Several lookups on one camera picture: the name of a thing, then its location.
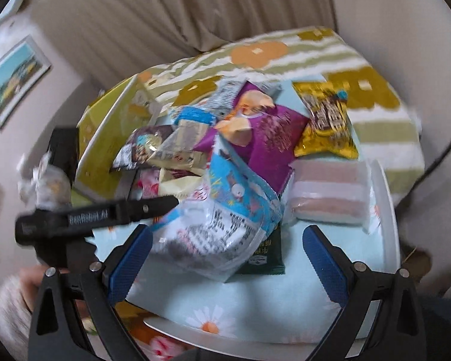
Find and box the green cardboard storage box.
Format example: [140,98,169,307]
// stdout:
[75,75,162,201]

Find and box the beige curtain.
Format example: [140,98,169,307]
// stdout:
[29,0,336,87]

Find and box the brown chocolate snack bag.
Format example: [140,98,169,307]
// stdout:
[110,125,174,171]

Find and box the pink strawberry snack bag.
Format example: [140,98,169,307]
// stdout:
[133,169,159,199]

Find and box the pink layered cake pack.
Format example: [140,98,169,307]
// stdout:
[284,159,371,229]

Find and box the blue white snack bag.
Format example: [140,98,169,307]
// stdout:
[151,135,284,282]

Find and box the purple chip bag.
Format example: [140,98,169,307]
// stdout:
[194,82,309,194]

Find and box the striped floral blanket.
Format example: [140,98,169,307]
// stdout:
[138,27,425,204]

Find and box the framed landscape picture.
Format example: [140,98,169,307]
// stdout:
[0,36,52,131]

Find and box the cream orange snack bag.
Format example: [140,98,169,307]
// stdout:
[158,169,210,201]

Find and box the left hand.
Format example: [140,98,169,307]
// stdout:
[18,265,49,312]

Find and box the silver blue snack bag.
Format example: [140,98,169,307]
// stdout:
[168,79,281,125]

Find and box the yellow gold snack bag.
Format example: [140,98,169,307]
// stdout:
[292,81,359,160]

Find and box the dark green snack packet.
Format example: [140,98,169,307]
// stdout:
[237,225,285,276]

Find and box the light blue daisy tablecloth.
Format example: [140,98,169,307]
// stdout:
[86,78,385,347]

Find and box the beige barcode snack bag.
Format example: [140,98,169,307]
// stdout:
[147,120,209,176]

